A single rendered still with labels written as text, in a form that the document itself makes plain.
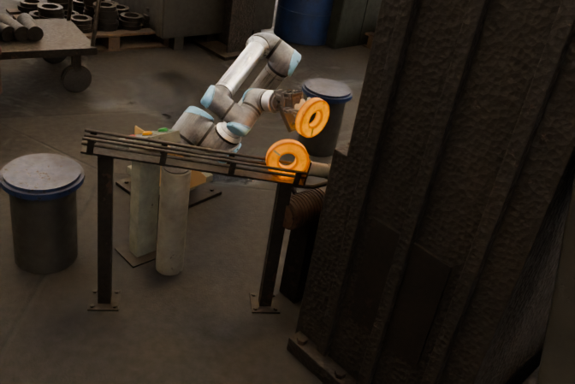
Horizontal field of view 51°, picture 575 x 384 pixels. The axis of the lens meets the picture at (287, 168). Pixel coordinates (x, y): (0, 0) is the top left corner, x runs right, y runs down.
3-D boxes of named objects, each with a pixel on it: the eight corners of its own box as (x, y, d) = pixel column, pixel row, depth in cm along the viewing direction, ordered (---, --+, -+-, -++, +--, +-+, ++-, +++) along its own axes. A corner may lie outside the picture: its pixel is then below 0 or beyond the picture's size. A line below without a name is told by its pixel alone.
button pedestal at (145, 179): (174, 252, 278) (183, 132, 249) (127, 269, 263) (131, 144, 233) (155, 234, 288) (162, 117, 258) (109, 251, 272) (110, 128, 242)
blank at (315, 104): (334, 98, 232) (328, 95, 234) (306, 102, 221) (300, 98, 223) (323, 135, 238) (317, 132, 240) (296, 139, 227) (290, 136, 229)
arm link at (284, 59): (204, 139, 328) (282, 33, 292) (229, 158, 331) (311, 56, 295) (194, 152, 315) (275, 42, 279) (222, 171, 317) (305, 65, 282)
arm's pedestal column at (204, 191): (115, 184, 320) (115, 171, 317) (174, 163, 349) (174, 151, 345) (163, 219, 300) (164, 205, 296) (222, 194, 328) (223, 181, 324)
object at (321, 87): (349, 152, 396) (364, 92, 375) (316, 164, 375) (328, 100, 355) (315, 132, 415) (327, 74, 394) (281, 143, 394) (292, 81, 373)
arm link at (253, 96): (248, 115, 256) (261, 97, 259) (268, 118, 247) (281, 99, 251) (236, 100, 250) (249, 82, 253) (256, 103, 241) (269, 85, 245)
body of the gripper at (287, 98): (290, 94, 231) (269, 91, 239) (292, 115, 233) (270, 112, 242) (304, 91, 236) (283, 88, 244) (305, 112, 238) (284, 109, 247)
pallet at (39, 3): (138, 18, 582) (139, -28, 561) (179, 45, 530) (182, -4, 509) (6, 25, 510) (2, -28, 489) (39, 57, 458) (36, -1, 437)
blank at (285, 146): (287, 186, 227) (287, 182, 230) (317, 159, 223) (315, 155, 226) (257, 163, 220) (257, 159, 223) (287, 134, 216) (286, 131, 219)
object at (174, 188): (188, 270, 269) (197, 169, 244) (165, 280, 261) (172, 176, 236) (173, 256, 276) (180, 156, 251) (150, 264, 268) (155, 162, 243)
